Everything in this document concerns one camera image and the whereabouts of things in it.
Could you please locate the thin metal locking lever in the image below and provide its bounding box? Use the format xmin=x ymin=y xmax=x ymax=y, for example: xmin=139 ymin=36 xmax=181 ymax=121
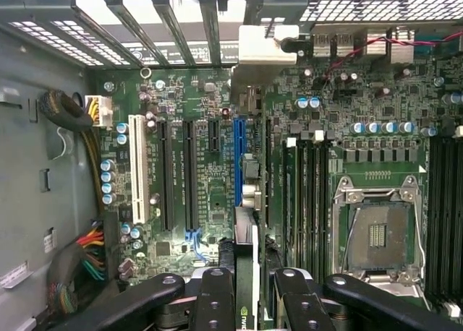
xmin=341 ymin=206 xmax=360 ymax=271
xmin=415 ymin=200 xmax=427 ymax=272

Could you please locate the silver socket cover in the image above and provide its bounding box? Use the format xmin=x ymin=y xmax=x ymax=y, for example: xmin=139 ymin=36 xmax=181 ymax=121
xmin=361 ymin=269 xmax=422 ymax=298

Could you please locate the RAM slot with black latches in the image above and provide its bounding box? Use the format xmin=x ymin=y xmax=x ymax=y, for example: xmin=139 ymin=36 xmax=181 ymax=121
xmin=320 ymin=132 xmax=332 ymax=274
xmin=428 ymin=135 xmax=443 ymax=303
xmin=300 ymin=135 xmax=311 ymax=274
xmin=455 ymin=135 xmax=463 ymax=303

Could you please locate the RAM slot with white latches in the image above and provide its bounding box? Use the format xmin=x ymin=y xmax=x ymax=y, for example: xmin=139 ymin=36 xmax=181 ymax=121
xmin=310 ymin=130 xmax=322 ymax=274
xmin=441 ymin=126 xmax=457 ymax=310

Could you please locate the CPU socket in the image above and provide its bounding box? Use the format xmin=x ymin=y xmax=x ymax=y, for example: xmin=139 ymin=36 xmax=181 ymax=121
xmin=331 ymin=175 xmax=425 ymax=299

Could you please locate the green motherboard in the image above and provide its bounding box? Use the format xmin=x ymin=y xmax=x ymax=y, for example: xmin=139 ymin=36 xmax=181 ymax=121
xmin=86 ymin=58 xmax=463 ymax=310

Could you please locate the long black expansion slot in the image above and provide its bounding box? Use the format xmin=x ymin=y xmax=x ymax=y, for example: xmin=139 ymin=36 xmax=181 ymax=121
xmin=157 ymin=119 xmax=174 ymax=231
xmin=266 ymin=117 xmax=273 ymax=231
xmin=182 ymin=119 xmax=200 ymax=231

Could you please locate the blue expansion slot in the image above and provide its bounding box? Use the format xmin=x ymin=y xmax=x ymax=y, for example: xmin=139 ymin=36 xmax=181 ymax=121
xmin=234 ymin=117 xmax=247 ymax=207

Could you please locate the white expansion slot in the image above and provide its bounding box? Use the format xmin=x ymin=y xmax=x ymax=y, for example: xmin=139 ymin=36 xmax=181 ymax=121
xmin=128 ymin=113 xmax=151 ymax=225

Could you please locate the short black expansion slot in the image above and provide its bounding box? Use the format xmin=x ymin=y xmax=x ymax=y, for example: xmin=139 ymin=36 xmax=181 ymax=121
xmin=208 ymin=119 xmax=221 ymax=153

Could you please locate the white power connector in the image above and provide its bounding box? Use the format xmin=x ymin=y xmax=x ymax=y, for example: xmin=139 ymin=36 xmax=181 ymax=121
xmin=85 ymin=94 xmax=114 ymax=129

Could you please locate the dark grey PC case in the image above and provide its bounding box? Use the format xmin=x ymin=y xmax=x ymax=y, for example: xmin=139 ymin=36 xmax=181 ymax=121
xmin=0 ymin=0 xmax=463 ymax=331

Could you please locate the silver USB port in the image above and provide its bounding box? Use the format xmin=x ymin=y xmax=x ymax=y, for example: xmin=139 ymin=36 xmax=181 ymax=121
xmin=313 ymin=33 xmax=333 ymax=58
xmin=334 ymin=33 xmax=354 ymax=58

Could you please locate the metal slot cover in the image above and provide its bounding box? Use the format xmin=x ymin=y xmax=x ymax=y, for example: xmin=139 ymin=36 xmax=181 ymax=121
xmin=150 ymin=0 xmax=198 ymax=67
xmin=198 ymin=0 xmax=223 ymax=67
xmin=103 ymin=0 xmax=169 ymax=67

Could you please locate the ribbed silver port block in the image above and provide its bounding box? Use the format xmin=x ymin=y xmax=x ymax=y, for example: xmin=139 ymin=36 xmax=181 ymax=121
xmin=366 ymin=27 xmax=391 ymax=56

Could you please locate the tall silver port block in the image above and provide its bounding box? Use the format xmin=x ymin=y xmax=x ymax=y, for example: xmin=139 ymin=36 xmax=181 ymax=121
xmin=390 ymin=26 xmax=414 ymax=65

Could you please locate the teal serial port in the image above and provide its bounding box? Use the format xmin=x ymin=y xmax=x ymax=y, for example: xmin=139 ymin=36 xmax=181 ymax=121
xmin=414 ymin=33 xmax=441 ymax=59

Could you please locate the black braided power cable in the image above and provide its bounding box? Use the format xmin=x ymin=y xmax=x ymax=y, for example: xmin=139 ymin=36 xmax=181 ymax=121
xmin=38 ymin=90 xmax=106 ymax=220

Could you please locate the red black twisted wire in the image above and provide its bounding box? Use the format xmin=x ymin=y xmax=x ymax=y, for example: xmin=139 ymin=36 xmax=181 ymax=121
xmin=320 ymin=30 xmax=463 ymax=79

